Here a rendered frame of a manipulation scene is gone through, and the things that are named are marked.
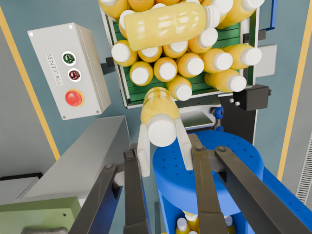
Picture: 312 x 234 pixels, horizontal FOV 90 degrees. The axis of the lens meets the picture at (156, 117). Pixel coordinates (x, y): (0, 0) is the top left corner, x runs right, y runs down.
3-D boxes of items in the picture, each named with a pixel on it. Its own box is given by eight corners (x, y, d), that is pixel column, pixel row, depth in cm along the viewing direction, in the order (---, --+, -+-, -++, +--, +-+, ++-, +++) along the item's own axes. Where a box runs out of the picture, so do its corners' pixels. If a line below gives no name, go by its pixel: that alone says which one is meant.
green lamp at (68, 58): (66, 64, 34) (63, 65, 33) (62, 54, 33) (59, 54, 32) (76, 62, 34) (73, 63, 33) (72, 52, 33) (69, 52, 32)
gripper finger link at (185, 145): (183, 145, 14) (191, 144, 14) (174, 117, 21) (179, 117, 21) (186, 171, 15) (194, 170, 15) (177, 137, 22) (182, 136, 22)
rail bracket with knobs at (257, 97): (225, 104, 59) (239, 112, 49) (225, 85, 57) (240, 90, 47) (251, 99, 59) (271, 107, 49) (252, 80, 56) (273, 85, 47)
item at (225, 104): (199, 207, 201) (202, 219, 187) (195, 94, 149) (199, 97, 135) (239, 203, 200) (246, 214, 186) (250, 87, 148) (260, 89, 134)
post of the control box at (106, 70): (129, 66, 139) (81, 81, 45) (128, 61, 137) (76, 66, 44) (133, 65, 139) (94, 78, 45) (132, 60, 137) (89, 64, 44)
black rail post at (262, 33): (242, 43, 52) (257, 41, 44) (243, 34, 51) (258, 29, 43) (249, 42, 52) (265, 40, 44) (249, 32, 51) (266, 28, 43)
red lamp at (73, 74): (72, 81, 35) (69, 81, 34) (68, 70, 35) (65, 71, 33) (81, 79, 35) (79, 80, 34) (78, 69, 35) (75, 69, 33)
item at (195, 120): (174, 120, 58) (180, 135, 46) (173, 114, 57) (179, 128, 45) (201, 115, 58) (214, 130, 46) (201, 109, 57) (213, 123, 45)
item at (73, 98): (70, 106, 37) (68, 107, 36) (64, 91, 36) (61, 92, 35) (84, 104, 37) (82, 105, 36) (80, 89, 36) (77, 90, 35)
